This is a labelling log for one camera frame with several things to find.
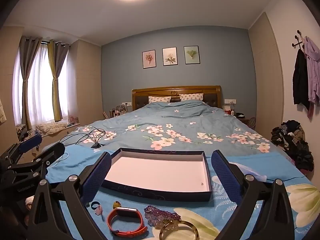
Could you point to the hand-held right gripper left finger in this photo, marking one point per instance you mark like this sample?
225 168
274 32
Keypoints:
96 180

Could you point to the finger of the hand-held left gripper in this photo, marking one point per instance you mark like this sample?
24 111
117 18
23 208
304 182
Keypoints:
53 152
31 143

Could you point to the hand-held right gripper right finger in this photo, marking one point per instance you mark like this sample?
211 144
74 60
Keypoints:
226 177

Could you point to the orange smartwatch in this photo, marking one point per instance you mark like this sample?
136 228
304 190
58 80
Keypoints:
111 220

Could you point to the dark blue shallow box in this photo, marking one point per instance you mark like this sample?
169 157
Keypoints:
160 172

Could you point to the amber bangle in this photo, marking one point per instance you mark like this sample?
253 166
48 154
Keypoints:
163 232

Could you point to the white earphones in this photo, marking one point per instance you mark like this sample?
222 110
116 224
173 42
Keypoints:
60 158

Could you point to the bright blue flower blanket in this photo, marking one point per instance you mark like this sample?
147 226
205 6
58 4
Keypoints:
75 160

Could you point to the crumpled blanket bundle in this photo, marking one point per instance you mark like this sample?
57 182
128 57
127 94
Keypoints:
51 128

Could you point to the small pink fan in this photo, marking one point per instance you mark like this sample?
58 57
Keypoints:
71 120

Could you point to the white sheer curtain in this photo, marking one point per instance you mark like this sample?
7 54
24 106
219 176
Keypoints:
40 85

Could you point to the grey curtain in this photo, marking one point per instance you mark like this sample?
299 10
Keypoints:
25 80
56 80

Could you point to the red box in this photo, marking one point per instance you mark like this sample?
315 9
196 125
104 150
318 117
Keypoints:
227 110

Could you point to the blue floral duvet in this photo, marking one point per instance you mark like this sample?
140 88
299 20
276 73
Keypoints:
190 120

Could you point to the bedside clutter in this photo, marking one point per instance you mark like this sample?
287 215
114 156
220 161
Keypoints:
117 111

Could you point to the pile of dark clothes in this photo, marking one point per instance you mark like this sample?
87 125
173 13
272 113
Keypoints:
292 142

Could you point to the spotted white pillow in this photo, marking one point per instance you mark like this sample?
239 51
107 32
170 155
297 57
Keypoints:
191 97
158 99

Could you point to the wooden bed headboard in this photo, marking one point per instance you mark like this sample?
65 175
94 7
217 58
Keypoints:
175 91

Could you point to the black jacket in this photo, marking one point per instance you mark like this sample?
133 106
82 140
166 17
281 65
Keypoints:
300 80

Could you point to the framed green leaf picture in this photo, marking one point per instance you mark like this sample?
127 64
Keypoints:
192 55

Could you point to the framed pink flower picture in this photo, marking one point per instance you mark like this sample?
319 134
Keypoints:
149 59

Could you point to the framed white flower picture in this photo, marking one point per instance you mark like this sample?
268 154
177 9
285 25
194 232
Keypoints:
170 56

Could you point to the purple jacket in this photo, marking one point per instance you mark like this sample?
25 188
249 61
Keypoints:
313 75

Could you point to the white wall socket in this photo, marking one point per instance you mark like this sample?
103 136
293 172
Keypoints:
230 101
126 104

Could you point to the black wall coat rack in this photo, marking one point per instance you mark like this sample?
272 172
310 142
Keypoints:
298 40

